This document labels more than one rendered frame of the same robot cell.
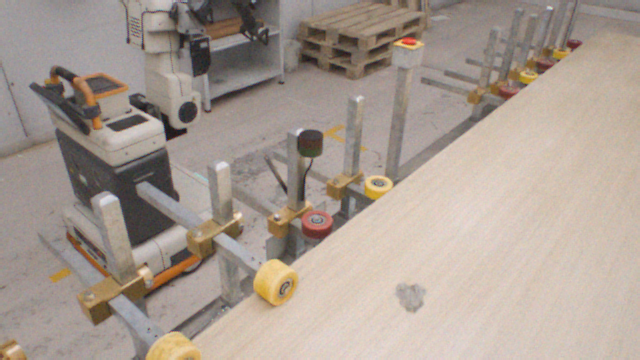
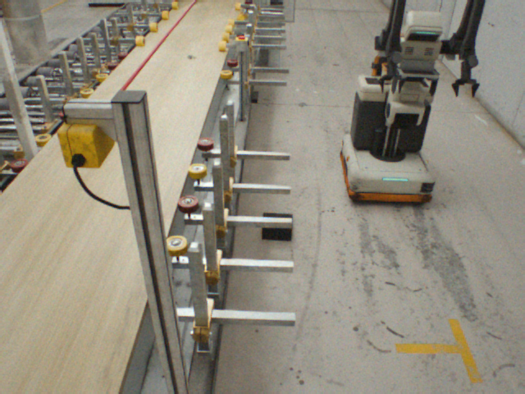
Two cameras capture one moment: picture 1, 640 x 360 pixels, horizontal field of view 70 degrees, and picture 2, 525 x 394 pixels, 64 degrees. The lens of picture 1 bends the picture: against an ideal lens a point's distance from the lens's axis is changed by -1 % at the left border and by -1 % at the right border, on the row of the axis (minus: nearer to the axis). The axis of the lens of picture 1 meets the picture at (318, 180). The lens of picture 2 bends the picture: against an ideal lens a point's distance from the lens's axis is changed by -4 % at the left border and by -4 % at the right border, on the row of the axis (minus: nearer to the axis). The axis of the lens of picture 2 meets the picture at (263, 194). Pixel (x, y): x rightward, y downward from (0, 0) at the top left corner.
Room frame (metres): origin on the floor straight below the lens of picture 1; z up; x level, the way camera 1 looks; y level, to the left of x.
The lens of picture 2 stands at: (3.58, -1.76, 1.93)
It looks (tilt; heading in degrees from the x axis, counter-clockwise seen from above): 35 degrees down; 142
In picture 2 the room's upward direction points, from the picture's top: 1 degrees clockwise
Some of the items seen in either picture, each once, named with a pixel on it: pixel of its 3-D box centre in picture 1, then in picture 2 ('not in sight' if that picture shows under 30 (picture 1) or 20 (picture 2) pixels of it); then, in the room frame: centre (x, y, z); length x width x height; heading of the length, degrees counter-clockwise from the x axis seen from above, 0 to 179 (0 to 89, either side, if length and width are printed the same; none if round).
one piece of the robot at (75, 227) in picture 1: (91, 243); not in sight; (1.57, 1.02, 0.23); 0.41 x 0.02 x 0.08; 50
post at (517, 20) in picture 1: (507, 59); (225, 167); (2.20, -0.89, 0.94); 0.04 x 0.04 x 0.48; 51
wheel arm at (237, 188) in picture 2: (484, 83); (242, 188); (2.21, -0.81, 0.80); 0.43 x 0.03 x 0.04; 51
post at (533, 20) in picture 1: (522, 61); (219, 216); (2.40, -1.05, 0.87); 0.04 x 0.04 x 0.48; 51
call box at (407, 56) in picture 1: (407, 55); (241, 44); (1.43, -0.26, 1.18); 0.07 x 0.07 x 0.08; 51
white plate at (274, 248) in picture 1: (296, 231); not in sight; (1.08, 0.06, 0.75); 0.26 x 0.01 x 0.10; 141
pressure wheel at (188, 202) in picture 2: (543, 71); (189, 211); (2.28, -1.12, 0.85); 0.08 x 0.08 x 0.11
